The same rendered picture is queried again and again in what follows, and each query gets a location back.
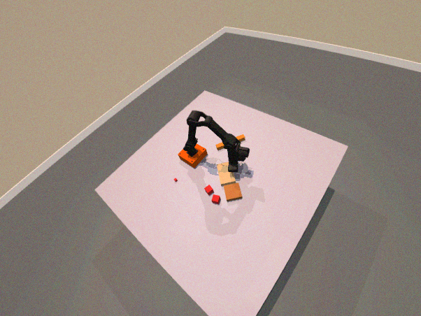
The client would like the orange rectangular bar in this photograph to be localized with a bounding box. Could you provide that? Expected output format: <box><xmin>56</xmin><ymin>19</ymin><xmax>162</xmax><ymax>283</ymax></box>
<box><xmin>216</xmin><ymin>134</ymin><xmax>245</xmax><ymax>150</ymax></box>

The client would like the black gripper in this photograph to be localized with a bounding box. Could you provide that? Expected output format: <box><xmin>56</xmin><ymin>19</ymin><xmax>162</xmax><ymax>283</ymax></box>
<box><xmin>228</xmin><ymin>153</ymin><xmax>238</xmax><ymax>172</ymax></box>

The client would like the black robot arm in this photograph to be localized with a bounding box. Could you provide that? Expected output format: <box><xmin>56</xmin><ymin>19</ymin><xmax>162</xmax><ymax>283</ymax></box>
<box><xmin>183</xmin><ymin>110</ymin><xmax>250</xmax><ymax>162</ymax></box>

